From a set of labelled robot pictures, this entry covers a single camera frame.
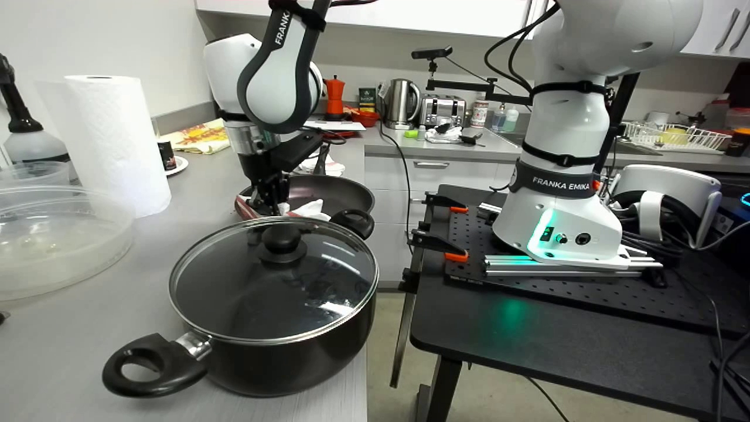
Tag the white VR headset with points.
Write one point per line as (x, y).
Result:
(671, 201)

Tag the dish drying rack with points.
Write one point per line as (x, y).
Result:
(681, 134)

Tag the small dark jar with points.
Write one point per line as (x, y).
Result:
(168, 155)

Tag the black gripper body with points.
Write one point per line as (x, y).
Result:
(278, 160)

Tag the black frying pan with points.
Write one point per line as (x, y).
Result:
(342, 190)

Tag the aluminium rail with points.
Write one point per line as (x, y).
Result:
(571, 263)

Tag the steel toaster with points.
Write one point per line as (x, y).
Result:
(443, 112)

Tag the yellow printed cloth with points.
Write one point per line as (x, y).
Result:
(199, 136)

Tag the small red container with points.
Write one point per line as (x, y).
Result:
(364, 115)

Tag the black camera on stand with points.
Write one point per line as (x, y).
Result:
(432, 53)

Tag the black clamp with orange tips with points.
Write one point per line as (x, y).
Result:
(442, 248)
(457, 204)

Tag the clear plastic bowl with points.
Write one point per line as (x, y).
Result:
(54, 243)

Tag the black pot with glass lid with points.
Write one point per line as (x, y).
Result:
(272, 290)

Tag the steel electric kettle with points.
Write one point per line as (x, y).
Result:
(401, 105)

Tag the spray bottle with black nozzle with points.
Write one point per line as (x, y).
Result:
(32, 145)

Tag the black breadboard table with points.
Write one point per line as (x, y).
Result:
(577, 330)

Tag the small white plate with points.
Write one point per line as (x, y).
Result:
(180, 165)

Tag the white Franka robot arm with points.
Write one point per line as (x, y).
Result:
(571, 118)

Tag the white paper towel roll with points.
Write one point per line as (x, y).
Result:
(117, 149)

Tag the red moka pot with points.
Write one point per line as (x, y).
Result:
(336, 97)

